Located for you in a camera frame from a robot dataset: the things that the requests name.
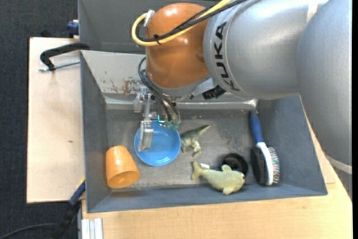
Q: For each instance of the orange plastic cup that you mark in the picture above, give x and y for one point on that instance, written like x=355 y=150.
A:
x=120 y=166

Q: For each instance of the pale green plush fish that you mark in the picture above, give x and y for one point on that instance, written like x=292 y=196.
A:
x=223 y=179

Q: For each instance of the blue and white hairbrush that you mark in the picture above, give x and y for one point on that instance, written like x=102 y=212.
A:
x=264 y=159

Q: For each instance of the grey metal bin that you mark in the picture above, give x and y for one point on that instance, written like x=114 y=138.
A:
x=117 y=184

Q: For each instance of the green toy dinosaur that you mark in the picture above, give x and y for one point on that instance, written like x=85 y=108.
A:
x=190 y=140

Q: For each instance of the blue plastic plate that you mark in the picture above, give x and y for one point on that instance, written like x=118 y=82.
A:
x=165 y=148

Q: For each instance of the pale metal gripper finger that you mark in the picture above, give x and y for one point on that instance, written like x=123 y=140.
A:
x=137 y=103
x=146 y=139

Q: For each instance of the pale wood flat board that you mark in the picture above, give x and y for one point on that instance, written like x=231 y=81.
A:
x=54 y=126

